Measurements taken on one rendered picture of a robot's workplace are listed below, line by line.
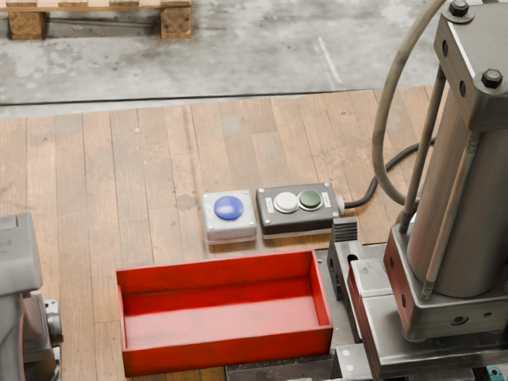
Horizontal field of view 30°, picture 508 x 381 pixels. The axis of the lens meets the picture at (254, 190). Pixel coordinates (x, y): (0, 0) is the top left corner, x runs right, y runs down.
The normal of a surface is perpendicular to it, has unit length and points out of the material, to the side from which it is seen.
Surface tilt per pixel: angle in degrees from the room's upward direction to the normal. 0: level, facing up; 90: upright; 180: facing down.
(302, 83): 0
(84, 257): 0
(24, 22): 90
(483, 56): 0
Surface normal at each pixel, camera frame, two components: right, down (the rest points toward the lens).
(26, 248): -0.07, -0.91
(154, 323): 0.04, -0.65
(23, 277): 0.18, -0.06
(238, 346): 0.15, 0.75
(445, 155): -0.91, 0.29
